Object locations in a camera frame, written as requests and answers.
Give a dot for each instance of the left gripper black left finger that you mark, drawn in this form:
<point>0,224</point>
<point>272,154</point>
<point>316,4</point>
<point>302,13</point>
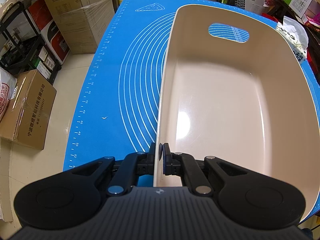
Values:
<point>135,170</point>

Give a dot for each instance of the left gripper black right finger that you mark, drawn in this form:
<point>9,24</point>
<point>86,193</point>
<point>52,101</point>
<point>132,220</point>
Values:
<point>188,169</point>

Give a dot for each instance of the beige plastic storage bin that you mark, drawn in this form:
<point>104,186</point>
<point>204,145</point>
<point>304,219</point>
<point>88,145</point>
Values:
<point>233,88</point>

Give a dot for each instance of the blue silicone baking mat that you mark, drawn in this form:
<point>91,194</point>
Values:
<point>117,109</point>

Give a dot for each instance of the brown cardboard box on floor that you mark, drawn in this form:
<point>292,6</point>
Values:
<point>26,118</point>

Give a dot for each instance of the black metal shelf rack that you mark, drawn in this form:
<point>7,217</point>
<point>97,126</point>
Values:
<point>24,48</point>

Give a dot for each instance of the large stacked cardboard box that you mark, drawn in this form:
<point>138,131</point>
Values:
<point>81,22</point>

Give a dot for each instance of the white tissue pack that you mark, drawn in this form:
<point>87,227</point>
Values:
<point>296,36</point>

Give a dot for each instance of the red white appliance box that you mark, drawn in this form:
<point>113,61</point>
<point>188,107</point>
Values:
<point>49,30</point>

